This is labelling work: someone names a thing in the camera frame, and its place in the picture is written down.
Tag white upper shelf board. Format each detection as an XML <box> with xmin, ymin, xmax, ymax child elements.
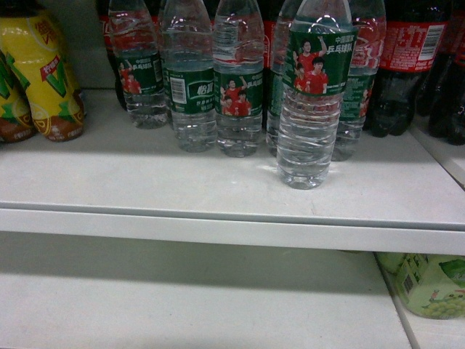
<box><xmin>1</xmin><ymin>89</ymin><xmax>464</xmax><ymax>254</ymax></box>

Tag white shelf board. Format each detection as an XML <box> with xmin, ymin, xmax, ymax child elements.
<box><xmin>0</xmin><ymin>270</ymin><xmax>465</xmax><ymax>349</ymax></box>
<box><xmin>1</xmin><ymin>89</ymin><xmax>464</xmax><ymax>254</ymax></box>

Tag water bottle barcode label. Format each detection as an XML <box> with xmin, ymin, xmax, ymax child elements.
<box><xmin>160</xmin><ymin>1</ymin><xmax>217</xmax><ymax>153</ymax></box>

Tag water bottle middle red players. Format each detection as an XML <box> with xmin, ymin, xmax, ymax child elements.
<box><xmin>212</xmin><ymin>0</ymin><xmax>264</xmax><ymax>158</ymax></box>

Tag water bottle behind front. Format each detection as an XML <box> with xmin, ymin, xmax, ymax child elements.
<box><xmin>266</xmin><ymin>0</ymin><xmax>302</xmax><ymax>156</ymax></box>

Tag front water bottle green label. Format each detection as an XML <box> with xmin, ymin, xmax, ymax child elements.
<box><xmin>277</xmin><ymin>1</ymin><xmax>357</xmax><ymax>190</ymax></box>

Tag cola bottle behind water middle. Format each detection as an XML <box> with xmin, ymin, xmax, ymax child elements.
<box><xmin>258</xmin><ymin>0</ymin><xmax>284</xmax><ymax>129</ymax></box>

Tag cola bottle behind water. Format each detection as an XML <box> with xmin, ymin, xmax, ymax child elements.
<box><xmin>95</xmin><ymin>0</ymin><xmax>126</xmax><ymax>110</ymax></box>
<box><xmin>258</xmin><ymin>0</ymin><xmax>284</xmax><ymax>129</ymax></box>

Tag water bottle far left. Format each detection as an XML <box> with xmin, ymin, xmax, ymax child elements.
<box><xmin>108</xmin><ymin>1</ymin><xmax>168</xmax><ymax>129</ymax></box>

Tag water bottle right rear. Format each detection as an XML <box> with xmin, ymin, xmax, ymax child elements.
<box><xmin>332</xmin><ymin>1</ymin><xmax>387</xmax><ymax>161</ymax></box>

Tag cola bottle behind water left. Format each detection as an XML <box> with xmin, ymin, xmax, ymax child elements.
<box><xmin>95</xmin><ymin>0</ymin><xmax>126</xmax><ymax>110</ymax></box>

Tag white lower shelf board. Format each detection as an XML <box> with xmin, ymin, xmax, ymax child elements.
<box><xmin>0</xmin><ymin>270</ymin><xmax>465</xmax><ymax>349</ymax></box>

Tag yellow tea bottle left edge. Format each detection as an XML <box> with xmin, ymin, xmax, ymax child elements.
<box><xmin>1</xmin><ymin>52</ymin><xmax>37</xmax><ymax>143</ymax></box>

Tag green grape drink bottle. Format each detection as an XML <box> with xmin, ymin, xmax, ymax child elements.
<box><xmin>375</xmin><ymin>252</ymin><xmax>464</xmax><ymax>320</ymax></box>

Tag cola bottle red label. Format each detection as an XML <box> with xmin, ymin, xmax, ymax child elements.
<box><xmin>365</xmin><ymin>0</ymin><xmax>453</xmax><ymax>137</ymax></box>

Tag yellow lemon tea bottle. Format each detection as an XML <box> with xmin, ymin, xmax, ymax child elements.
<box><xmin>1</xmin><ymin>4</ymin><xmax>84</xmax><ymax>143</ymax></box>

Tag cola bottle right edge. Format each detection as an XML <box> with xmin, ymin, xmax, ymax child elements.
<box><xmin>416</xmin><ymin>1</ymin><xmax>464</xmax><ymax>145</ymax></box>

